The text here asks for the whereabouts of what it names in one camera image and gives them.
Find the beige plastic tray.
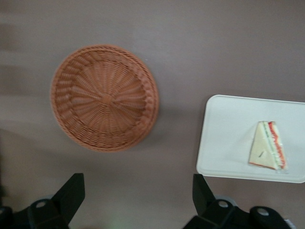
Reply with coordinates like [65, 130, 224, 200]
[196, 94, 305, 184]

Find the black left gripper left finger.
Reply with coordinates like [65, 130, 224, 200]
[26, 173, 86, 229]

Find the triangle sandwich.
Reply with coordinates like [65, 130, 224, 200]
[247, 121, 290, 174]

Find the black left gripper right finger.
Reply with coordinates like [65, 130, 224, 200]
[183, 173, 250, 229]

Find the round brown wicker basket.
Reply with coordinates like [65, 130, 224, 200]
[49, 43, 160, 153]

